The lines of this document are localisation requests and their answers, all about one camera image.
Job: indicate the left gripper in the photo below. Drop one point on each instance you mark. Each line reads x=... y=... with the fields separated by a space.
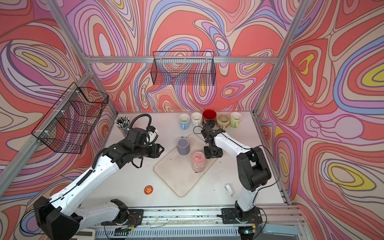
x=156 y=151

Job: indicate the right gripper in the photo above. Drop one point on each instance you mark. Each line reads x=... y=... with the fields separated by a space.
x=208 y=155

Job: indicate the pink patterned mug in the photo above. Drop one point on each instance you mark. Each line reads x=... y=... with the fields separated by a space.
x=198 y=162

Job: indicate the purple mug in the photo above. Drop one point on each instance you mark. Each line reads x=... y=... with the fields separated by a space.
x=183 y=146

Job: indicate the cream round mug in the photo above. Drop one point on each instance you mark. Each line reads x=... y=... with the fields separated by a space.
x=223 y=121

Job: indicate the black mug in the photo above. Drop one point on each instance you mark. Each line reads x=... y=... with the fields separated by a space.
x=209 y=118

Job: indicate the white mug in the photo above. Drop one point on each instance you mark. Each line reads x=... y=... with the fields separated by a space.
x=196 y=119

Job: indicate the light green mug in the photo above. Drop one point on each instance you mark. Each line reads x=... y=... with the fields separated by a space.
x=235 y=119

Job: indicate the light blue mug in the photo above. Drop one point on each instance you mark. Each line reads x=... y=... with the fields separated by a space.
x=184 y=121

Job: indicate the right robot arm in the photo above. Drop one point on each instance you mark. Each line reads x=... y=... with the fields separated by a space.
x=253 y=172

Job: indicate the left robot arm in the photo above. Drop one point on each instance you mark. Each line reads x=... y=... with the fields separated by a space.
x=60 y=216

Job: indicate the small white object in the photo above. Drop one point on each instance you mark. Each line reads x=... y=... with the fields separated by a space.
x=229 y=189

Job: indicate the metal pen holder cup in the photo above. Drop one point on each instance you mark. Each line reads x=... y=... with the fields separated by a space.
x=123 y=124

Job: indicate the white device with display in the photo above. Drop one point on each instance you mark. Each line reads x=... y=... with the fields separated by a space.
x=85 y=234

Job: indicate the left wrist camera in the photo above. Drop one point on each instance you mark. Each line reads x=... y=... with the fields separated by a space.
x=153 y=135

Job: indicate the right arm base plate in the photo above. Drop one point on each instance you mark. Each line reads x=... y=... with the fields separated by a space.
x=237 y=216

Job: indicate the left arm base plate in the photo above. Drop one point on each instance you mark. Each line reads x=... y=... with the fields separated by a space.
x=134 y=219

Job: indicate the black wire basket back wall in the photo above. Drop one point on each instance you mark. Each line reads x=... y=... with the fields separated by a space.
x=183 y=68

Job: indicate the black wire basket wall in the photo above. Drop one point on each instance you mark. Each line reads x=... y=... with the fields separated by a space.
x=73 y=123
x=183 y=68

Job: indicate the black wire basket left wall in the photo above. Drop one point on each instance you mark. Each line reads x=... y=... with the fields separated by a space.
x=73 y=123

